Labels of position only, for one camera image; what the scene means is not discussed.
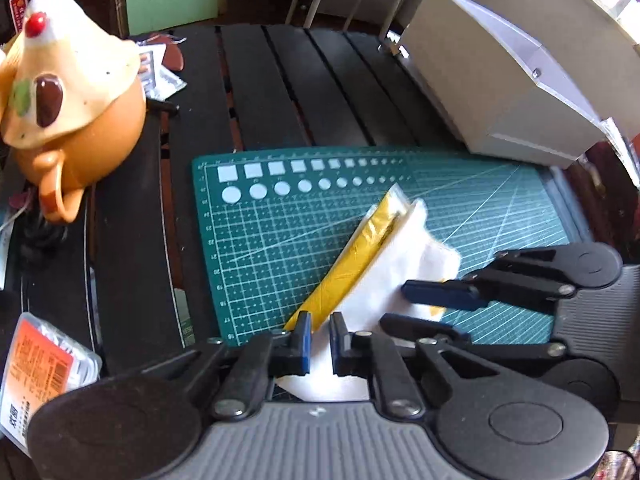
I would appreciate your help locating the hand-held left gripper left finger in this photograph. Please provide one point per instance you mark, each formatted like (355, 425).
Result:
(304, 345)

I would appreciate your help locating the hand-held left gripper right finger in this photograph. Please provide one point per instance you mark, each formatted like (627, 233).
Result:
(339, 345)

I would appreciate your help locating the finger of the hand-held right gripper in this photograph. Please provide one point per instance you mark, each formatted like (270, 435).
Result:
(440, 292)
(425, 327)

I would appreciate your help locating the white yellow shopping bag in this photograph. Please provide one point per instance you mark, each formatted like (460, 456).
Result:
(390, 270)

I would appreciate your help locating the green cutting mat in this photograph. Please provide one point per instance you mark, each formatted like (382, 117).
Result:
(280, 240)

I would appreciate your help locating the dark red wooden cabinet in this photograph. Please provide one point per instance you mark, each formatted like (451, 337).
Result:
(600, 180)

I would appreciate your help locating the white cardboard box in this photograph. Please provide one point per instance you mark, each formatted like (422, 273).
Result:
(475, 75)

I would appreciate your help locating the clear plastic box orange label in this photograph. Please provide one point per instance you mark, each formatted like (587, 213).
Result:
(40, 365)

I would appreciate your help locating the silver foil packet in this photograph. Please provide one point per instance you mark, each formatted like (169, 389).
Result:
(162, 82)

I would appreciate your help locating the orange teapot with cream lid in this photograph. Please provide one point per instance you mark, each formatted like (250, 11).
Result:
(90, 135)

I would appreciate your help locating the brown leaf-shaped coaster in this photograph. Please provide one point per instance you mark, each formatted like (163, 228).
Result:
(173, 59)

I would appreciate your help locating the green board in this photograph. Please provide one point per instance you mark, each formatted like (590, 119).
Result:
(170, 0)

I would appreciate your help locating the red sign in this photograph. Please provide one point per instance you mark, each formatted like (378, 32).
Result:
(19, 12)

